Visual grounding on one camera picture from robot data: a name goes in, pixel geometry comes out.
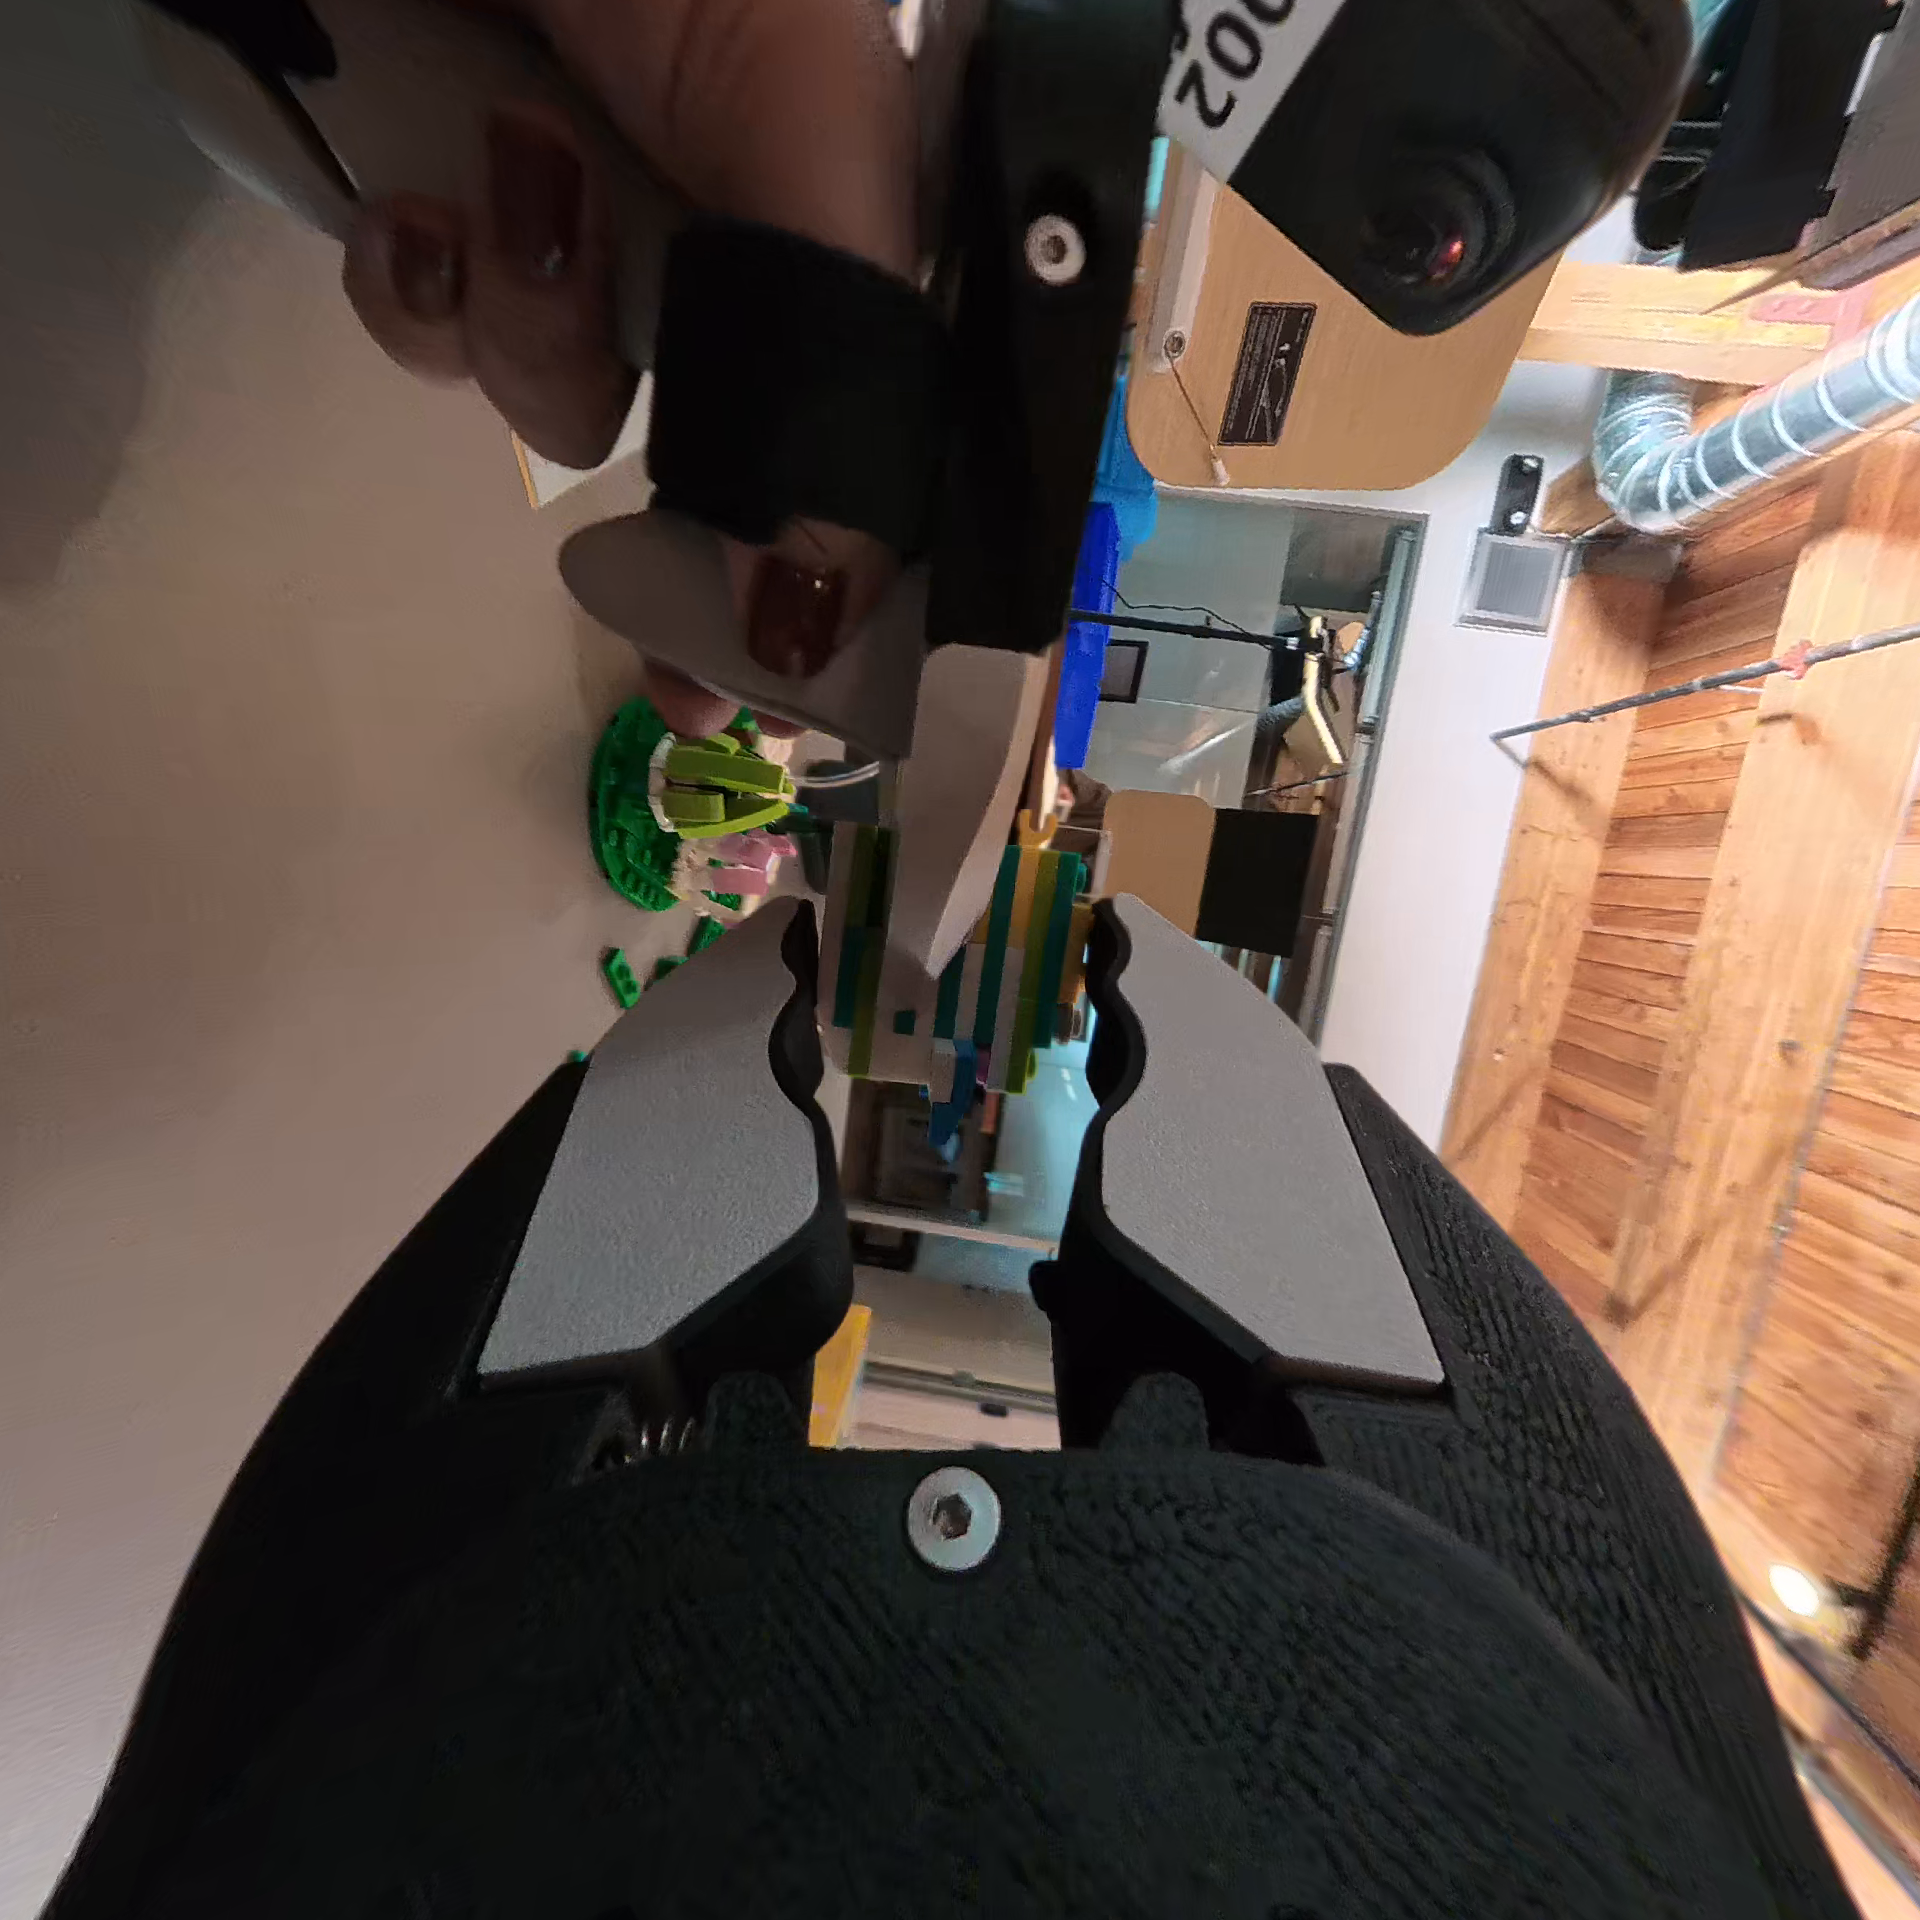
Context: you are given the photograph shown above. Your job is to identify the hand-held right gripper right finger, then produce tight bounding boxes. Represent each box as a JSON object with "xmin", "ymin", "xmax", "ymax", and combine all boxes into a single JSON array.
[{"xmin": 1056, "ymin": 897, "xmax": 1447, "ymax": 1390}]

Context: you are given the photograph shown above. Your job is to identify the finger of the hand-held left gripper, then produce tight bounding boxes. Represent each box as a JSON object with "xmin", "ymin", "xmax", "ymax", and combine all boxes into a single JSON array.
[{"xmin": 885, "ymin": 643, "xmax": 1051, "ymax": 982}]

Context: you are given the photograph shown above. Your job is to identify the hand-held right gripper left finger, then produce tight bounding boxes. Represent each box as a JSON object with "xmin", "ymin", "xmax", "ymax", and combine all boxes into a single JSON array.
[{"xmin": 478, "ymin": 897, "xmax": 854, "ymax": 1384}]

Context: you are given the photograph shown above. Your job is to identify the striped toy brick tower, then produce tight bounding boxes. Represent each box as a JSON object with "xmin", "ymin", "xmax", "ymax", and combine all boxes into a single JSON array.
[{"xmin": 815, "ymin": 817, "xmax": 1094, "ymax": 1151}]

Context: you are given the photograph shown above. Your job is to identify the person's left hand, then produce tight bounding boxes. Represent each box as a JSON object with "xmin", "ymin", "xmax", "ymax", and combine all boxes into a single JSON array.
[{"xmin": 286, "ymin": 0, "xmax": 962, "ymax": 746}]

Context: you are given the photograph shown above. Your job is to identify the scattered loose toy bricks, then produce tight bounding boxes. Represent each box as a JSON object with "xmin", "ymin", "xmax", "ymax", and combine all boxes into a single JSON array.
[{"xmin": 561, "ymin": 915, "xmax": 735, "ymax": 1070}]

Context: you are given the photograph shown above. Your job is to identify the stack of blue bins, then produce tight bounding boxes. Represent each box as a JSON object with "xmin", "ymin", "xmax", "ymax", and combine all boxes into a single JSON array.
[{"xmin": 1053, "ymin": 375, "xmax": 1160, "ymax": 775}]

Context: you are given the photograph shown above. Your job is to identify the yellow toy box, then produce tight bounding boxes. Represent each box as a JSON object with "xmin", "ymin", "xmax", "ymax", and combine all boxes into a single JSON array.
[{"xmin": 806, "ymin": 1304, "xmax": 875, "ymax": 1449}]

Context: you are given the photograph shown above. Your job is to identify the green brick tree model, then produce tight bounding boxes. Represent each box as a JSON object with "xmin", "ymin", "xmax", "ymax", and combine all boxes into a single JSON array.
[{"xmin": 586, "ymin": 692, "xmax": 887, "ymax": 915}]

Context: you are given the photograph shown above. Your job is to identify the glass partition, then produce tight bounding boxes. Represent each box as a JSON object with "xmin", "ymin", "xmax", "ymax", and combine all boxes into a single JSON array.
[{"xmin": 989, "ymin": 496, "xmax": 1426, "ymax": 1052}]

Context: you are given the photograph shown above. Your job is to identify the LED panel light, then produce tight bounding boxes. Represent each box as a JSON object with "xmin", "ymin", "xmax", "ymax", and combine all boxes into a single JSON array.
[{"xmin": 1265, "ymin": 609, "xmax": 1382, "ymax": 752}]

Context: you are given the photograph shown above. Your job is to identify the black wall plaque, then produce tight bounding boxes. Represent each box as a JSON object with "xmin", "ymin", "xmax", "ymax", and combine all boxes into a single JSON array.
[{"xmin": 1217, "ymin": 304, "xmax": 1318, "ymax": 449}]

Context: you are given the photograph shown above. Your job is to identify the white wall vent grille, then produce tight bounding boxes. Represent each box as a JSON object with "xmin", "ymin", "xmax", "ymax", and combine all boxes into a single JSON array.
[{"xmin": 1456, "ymin": 528, "xmax": 1575, "ymax": 636}]

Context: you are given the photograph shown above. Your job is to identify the wooden post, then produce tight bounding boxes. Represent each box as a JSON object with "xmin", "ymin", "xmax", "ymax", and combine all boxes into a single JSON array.
[{"xmin": 1605, "ymin": 435, "xmax": 1920, "ymax": 1442}]

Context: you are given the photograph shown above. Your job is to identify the silver air duct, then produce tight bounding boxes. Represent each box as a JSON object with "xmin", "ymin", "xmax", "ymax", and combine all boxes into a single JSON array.
[{"xmin": 1593, "ymin": 294, "xmax": 1920, "ymax": 537}]

